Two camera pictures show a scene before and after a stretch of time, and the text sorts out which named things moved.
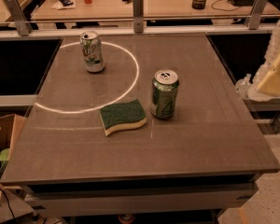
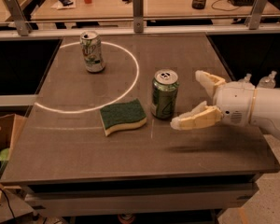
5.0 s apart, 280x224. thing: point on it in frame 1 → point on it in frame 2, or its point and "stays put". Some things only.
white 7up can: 92,51 stays put
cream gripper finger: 273,72 → 209,81
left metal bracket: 23,28 stays put
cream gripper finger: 272,78 → 199,117
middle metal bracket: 138,11 stays put
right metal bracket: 261,0 stays put
